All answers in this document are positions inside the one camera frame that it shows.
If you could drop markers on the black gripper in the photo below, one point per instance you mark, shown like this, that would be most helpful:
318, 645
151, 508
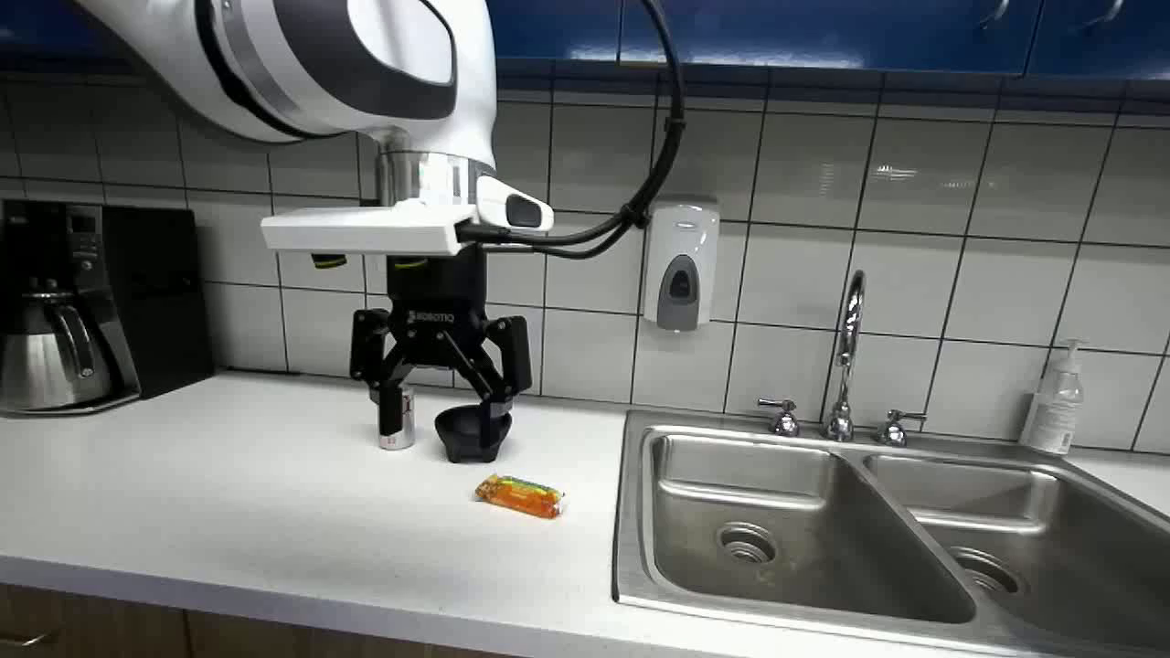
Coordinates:
439, 320

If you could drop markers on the orange candy bar wrapper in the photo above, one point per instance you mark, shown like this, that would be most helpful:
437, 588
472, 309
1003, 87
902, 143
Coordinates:
521, 495

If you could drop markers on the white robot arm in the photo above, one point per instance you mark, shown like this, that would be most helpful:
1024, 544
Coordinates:
421, 83

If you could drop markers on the black bowl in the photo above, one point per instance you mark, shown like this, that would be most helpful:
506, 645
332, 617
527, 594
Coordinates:
472, 432

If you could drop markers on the silver soda can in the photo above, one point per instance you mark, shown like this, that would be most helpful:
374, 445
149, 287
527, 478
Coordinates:
391, 417

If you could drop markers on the white soap dispenser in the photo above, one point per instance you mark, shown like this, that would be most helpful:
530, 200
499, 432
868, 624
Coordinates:
681, 263

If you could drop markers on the stainless steel double sink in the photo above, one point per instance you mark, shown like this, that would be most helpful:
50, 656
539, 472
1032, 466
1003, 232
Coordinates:
941, 547

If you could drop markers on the black coffee maker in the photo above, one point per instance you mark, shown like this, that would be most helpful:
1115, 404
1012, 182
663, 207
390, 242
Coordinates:
95, 305

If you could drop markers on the chrome sink faucet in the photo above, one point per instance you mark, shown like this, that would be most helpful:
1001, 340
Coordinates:
845, 351

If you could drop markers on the blue upper cabinets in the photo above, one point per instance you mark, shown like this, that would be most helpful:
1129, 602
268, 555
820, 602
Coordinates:
1120, 40

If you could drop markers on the wooden lower cabinet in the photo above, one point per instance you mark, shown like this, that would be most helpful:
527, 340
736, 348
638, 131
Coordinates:
79, 628

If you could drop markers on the clear soap bottle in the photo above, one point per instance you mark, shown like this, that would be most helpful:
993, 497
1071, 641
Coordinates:
1053, 407

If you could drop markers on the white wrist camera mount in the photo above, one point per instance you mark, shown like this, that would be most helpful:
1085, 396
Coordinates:
433, 207

